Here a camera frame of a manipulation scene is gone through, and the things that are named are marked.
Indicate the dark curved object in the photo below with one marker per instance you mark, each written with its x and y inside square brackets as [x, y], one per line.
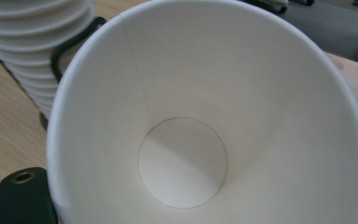
[270, 7]

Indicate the black rod wooden base holder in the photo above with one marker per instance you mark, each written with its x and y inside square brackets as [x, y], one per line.
[74, 40]

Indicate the single white paper cup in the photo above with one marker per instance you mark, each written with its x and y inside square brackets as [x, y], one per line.
[230, 77]

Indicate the stack of white paper cups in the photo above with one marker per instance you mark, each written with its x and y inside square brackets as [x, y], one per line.
[28, 37]

